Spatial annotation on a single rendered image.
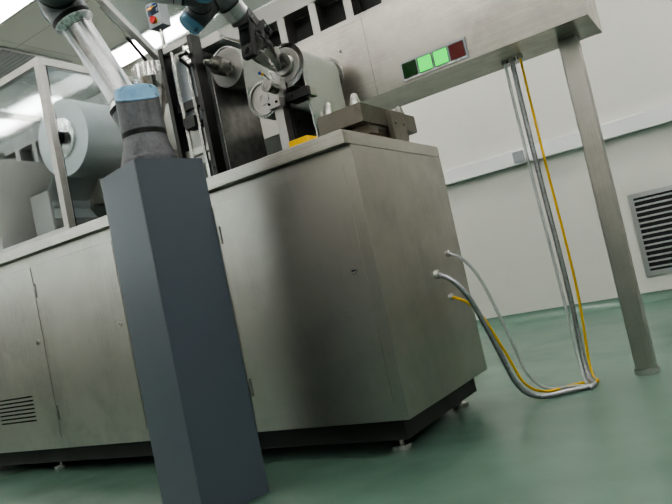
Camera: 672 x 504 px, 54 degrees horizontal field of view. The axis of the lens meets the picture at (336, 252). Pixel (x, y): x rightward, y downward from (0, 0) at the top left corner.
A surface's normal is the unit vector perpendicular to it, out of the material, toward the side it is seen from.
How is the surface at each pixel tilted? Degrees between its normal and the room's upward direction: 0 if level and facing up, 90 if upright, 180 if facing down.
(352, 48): 90
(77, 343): 90
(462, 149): 90
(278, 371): 90
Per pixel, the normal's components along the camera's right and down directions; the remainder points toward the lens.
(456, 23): -0.52, 0.06
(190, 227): 0.68, -0.18
